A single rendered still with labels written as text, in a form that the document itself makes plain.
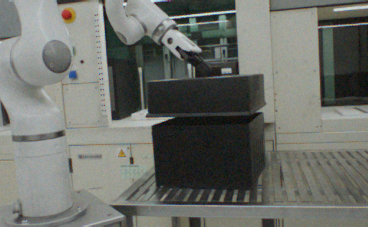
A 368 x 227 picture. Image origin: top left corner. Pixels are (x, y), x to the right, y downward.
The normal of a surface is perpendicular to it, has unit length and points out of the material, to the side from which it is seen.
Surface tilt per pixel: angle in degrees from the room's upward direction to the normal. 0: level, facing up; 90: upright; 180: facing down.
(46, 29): 61
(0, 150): 90
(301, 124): 90
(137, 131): 90
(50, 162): 90
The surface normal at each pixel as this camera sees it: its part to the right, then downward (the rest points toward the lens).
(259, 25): -0.22, 0.10
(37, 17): 0.43, -0.46
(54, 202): 0.59, 0.03
